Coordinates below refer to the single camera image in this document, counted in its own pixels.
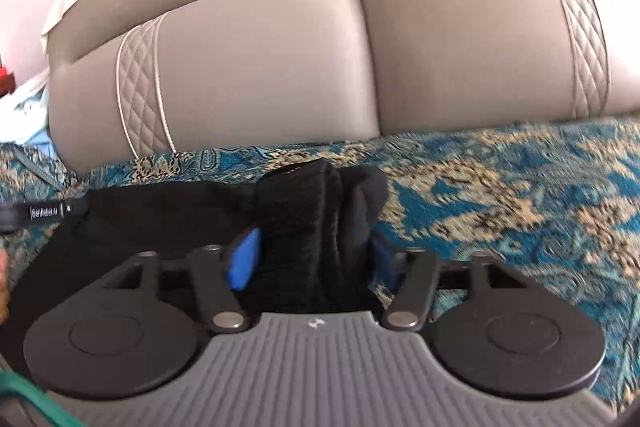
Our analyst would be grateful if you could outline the light blue cloth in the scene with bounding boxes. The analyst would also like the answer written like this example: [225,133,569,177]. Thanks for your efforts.
[0,92,53,148]

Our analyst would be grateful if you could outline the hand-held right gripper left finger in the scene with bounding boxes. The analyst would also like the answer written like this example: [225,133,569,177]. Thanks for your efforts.
[97,227,262,334]

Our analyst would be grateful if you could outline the green cable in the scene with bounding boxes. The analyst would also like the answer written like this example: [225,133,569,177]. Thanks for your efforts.
[0,372,83,427]

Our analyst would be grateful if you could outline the beige leather sofa backrest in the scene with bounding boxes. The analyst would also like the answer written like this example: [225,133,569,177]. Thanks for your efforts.
[42,0,640,172]

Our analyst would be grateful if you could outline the black pants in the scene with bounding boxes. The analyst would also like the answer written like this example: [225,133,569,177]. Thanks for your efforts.
[7,159,391,373]

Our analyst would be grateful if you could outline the teal gold patterned blanket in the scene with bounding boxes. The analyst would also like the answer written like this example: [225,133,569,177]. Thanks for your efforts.
[0,119,640,413]

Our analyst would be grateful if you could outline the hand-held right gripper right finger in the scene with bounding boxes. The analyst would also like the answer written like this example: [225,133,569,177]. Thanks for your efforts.
[370,241,533,334]

